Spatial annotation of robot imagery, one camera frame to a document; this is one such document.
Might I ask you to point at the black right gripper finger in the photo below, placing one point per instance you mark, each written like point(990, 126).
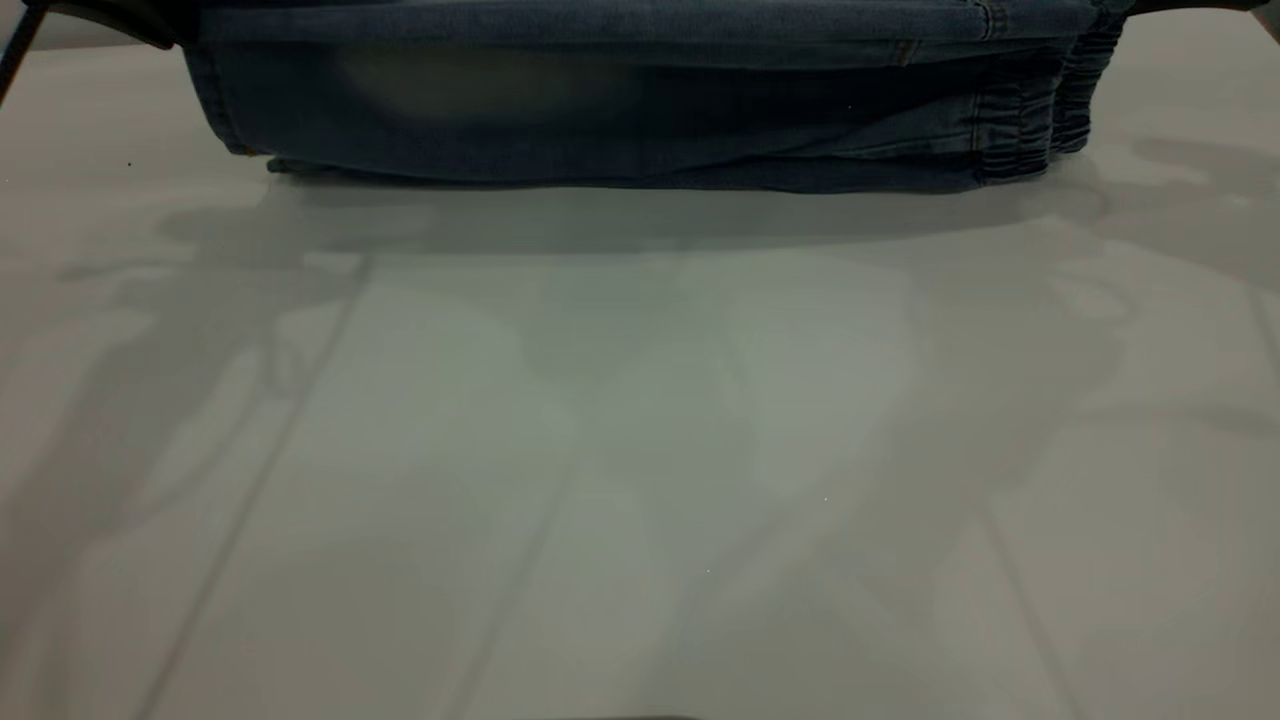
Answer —
point(1210, 4)

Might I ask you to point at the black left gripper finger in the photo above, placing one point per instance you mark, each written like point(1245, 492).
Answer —
point(130, 18)

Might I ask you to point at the blue denim shorts basketball print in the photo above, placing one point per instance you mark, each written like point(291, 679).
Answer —
point(620, 110)

